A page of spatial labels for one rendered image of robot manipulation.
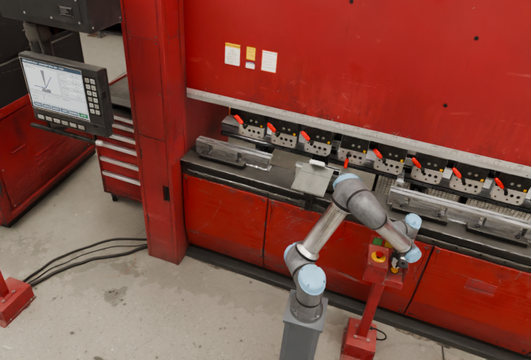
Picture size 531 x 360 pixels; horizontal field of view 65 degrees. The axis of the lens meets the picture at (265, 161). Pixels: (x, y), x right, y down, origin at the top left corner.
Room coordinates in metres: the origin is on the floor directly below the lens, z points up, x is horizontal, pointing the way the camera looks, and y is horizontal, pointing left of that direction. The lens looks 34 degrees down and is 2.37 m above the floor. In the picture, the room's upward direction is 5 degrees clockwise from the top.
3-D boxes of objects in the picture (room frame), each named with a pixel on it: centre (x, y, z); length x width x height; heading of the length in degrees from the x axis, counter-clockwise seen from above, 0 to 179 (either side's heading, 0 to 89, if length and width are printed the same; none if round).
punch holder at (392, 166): (1.94, -0.68, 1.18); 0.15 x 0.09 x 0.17; 73
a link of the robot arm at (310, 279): (1.21, -0.24, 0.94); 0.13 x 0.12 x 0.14; 20
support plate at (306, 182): (1.91, -0.28, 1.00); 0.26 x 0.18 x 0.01; 163
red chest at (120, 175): (2.83, 1.01, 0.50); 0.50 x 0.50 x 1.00; 73
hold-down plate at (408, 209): (1.81, -0.88, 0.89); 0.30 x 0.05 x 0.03; 73
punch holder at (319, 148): (2.06, -0.30, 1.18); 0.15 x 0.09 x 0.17; 73
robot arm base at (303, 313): (1.21, -0.24, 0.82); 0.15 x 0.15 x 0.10
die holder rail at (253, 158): (2.22, 0.21, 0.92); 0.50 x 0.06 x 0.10; 73
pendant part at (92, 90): (1.88, 0.99, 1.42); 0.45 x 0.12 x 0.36; 73
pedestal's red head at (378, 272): (1.56, -0.68, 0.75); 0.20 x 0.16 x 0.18; 77
